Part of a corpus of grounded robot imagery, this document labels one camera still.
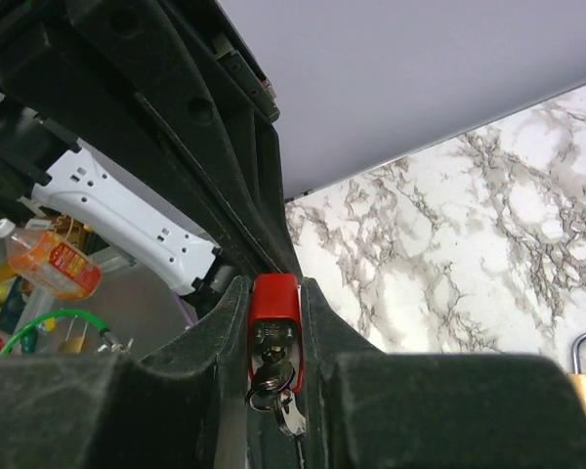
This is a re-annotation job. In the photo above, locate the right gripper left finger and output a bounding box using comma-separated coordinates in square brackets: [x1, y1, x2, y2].
[0, 277, 251, 468]

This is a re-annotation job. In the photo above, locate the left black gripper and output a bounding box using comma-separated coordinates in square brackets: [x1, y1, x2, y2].
[0, 1, 298, 277]

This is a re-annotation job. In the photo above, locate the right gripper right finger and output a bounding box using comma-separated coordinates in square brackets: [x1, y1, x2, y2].
[301, 278, 586, 468]

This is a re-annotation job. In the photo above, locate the red cable padlock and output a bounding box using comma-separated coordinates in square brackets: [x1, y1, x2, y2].
[247, 274, 304, 393]

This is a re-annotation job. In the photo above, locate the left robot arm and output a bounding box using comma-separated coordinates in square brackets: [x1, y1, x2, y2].
[0, 1, 301, 312]

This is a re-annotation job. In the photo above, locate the orange snack packet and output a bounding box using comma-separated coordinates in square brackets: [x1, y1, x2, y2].
[0, 218, 102, 300]

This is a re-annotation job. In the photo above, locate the green cable lock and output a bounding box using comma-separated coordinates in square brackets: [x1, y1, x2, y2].
[0, 309, 134, 356]

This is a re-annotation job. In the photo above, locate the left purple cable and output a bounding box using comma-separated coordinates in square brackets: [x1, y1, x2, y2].
[174, 292, 199, 326]

